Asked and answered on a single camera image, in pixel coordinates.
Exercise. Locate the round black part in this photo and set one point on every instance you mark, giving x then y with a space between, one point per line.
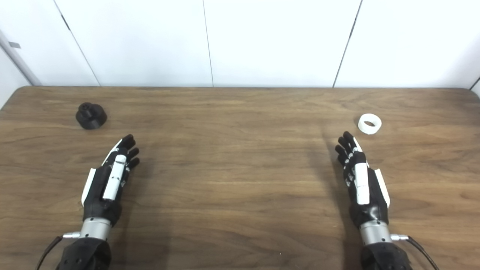
91 117

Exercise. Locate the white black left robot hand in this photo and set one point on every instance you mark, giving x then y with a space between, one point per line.
99 191

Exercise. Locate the gray wall corner trim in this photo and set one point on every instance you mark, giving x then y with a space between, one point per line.
18 60

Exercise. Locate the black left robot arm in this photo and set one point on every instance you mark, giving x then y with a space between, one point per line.
88 253

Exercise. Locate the small gray wall clip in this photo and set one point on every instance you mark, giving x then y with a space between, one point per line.
14 45

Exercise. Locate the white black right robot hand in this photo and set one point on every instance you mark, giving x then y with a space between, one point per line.
369 202

